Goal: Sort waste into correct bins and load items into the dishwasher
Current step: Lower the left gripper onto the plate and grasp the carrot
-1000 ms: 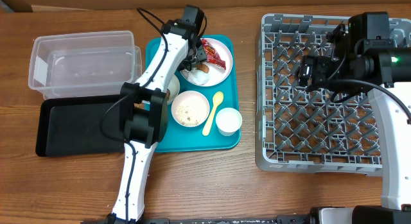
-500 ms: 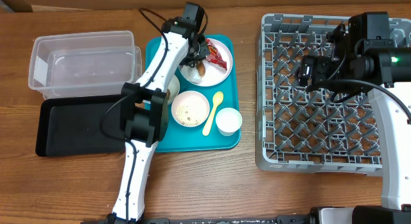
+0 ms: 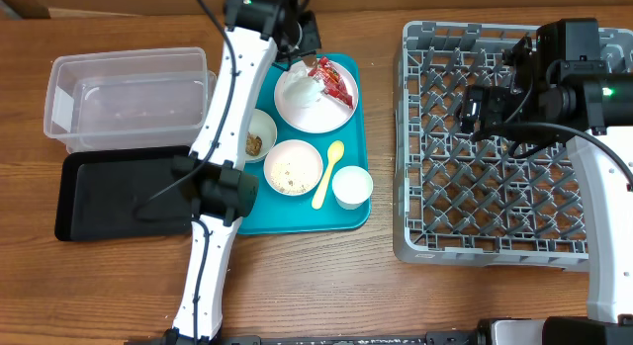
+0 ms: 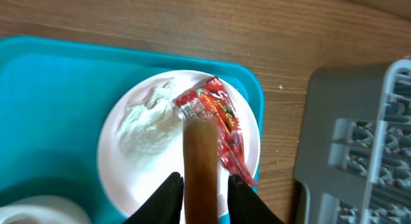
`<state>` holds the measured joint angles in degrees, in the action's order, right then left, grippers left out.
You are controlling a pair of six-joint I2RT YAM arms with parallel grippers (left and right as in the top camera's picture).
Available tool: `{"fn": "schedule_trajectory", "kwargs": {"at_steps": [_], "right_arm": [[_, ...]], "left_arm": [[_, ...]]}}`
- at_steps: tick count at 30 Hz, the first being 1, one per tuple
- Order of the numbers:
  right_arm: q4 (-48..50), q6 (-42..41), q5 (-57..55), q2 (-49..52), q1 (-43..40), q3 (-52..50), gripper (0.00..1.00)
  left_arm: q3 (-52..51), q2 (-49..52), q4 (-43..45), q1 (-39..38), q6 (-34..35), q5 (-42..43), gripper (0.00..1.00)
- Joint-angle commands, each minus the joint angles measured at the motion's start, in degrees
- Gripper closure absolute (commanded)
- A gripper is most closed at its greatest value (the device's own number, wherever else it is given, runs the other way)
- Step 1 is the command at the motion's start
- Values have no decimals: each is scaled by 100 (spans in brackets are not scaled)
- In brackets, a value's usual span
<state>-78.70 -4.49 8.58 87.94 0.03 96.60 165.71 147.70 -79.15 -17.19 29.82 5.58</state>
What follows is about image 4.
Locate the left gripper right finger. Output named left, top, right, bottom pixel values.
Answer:
left=227, top=175, right=284, bottom=224

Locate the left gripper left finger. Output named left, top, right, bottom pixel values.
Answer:
left=123, top=172, right=184, bottom=224

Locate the orange carrot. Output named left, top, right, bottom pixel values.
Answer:
left=183, top=119, right=218, bottom=224

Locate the white napkin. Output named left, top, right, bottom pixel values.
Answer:
left=117, top=82, right=182, bottom=161

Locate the red snack wrapper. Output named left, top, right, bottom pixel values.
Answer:
left=173, top=76, right=258, bottom=187

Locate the white bowl with food scraps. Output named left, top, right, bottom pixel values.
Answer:
left=1, top=195, right=91, bottom=224

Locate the grey dishwasher rack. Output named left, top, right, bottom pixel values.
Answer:
left=294, top=59, right=410, bottom=223

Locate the large white plate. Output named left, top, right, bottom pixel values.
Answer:
left=97, top=70, right=264, bottom=217

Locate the teal serving tray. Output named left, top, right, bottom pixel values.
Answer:
left=1, top=36, right=265, bottom=223

